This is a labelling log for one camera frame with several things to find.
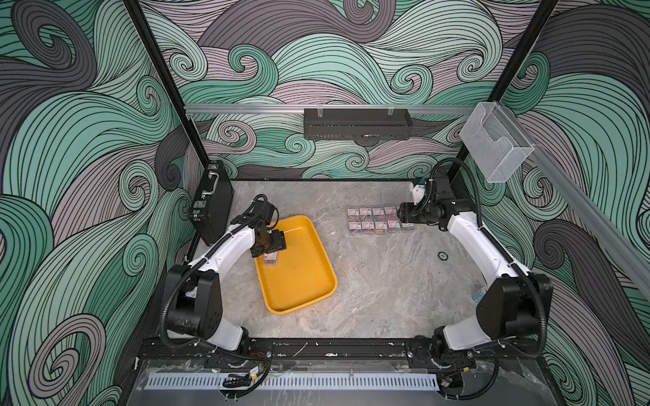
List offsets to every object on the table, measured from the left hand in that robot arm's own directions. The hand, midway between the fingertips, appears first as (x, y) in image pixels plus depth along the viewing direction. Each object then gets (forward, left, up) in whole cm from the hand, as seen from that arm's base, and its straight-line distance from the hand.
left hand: (275, 244), depth 88 cm
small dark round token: (+1, -63, -9) cm, 64 cm away
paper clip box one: (+19, -41, -7) cm, 46 cm away
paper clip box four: (+12, -35, -7) cm, 38 cm away
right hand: (+8, -45, +9) cm, 47 cm away
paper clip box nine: (+13, -46, -6) cm, 48 cm away
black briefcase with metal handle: (+9, +22, +10) cm, 26 cm away
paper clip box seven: (+13, -52, -6) cm, 54 cm away
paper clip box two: (+19, -46, -5) cm, 50 cm away
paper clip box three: (+20, -36, -8) cm, 42 cm away
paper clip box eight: (+12, -41, -7) cm, 43 cm away
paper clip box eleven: (+20, -30, -8) cm, 37 cm away
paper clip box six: (-2, +3, -7) cm, 8 cm away
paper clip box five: (+12, -30, -7) cm, 33 cm away
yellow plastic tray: (-6, -10, -9) cm, 15 cm away
